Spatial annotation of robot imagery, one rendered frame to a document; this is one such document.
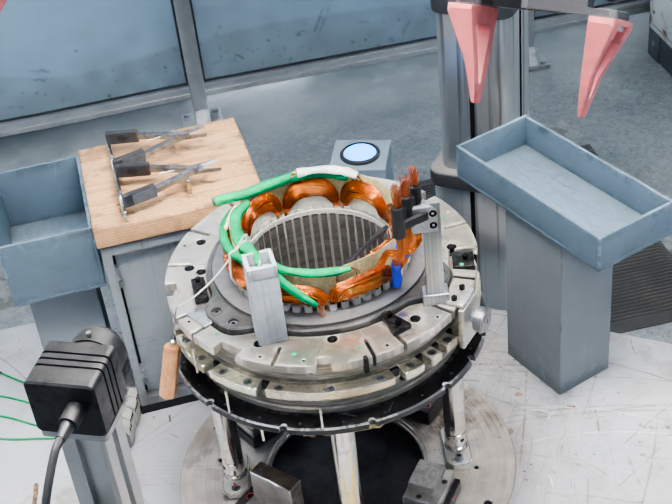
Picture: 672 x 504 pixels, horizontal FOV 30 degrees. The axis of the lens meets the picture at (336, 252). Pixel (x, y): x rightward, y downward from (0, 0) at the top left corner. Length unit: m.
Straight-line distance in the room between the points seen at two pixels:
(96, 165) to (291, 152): 2.03
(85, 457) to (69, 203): 0.87
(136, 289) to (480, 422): 0.44
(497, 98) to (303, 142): 1.99
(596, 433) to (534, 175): 0.31
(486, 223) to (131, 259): 0.52
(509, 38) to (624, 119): 2.04
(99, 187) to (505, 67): 0.53
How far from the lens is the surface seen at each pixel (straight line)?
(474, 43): 0.96
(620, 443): 1.52
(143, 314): 1.52
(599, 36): 0.93
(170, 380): 1.27
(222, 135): 1.57
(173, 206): 1.45
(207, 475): 1.49
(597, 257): 1.36
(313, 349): 1.17
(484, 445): 1.48
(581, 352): 1.55
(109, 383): 0.73
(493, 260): 1.78
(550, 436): 1.52
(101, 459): 0.76
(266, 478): 1.37
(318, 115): 3.72
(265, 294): 1.15
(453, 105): 1.67
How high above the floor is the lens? 1.85
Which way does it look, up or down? 36 degrees down
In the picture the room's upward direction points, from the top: 7 degrees counter-clockwise
